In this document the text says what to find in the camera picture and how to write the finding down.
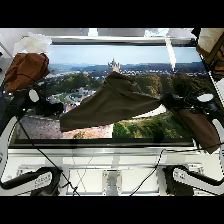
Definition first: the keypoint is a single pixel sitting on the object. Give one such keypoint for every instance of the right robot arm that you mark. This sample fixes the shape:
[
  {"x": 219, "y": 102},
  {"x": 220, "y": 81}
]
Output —
[{"x": 200, "y": 178}]

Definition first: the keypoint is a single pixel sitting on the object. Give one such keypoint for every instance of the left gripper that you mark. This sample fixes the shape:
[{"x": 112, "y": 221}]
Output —
[{"x": 50, "y": 108}]

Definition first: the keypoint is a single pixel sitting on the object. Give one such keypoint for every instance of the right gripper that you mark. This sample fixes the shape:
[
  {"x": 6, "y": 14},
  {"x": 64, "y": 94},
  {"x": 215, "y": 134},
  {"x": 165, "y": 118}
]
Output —
[{"x": 171, "y": 101}]

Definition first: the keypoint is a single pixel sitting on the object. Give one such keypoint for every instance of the dark brown T-shirt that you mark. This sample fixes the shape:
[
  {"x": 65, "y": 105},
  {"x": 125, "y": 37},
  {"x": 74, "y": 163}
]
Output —
[{"x": 113, "y": 103}]

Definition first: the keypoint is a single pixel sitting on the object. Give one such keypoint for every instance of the orange brown garment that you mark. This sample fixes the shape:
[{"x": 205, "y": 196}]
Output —
[{"x": 216, "y": 63}]

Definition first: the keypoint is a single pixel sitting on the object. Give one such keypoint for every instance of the rust brown garment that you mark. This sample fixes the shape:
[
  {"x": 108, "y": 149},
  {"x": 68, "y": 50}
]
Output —
[{"x": 26, "y": 70}]

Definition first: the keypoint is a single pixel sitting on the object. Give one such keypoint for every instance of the cream garment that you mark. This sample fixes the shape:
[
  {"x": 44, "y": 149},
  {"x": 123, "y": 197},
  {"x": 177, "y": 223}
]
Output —
[{"x": 211, "y": 38}]

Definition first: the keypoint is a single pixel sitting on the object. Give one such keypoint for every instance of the white garment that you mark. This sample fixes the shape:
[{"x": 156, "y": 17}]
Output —
[{"x": 33, "y": 43}]

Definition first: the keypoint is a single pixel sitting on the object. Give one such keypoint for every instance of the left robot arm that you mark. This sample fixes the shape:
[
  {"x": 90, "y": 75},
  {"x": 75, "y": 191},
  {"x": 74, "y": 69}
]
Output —
[{"x": 7, "y": 146}]

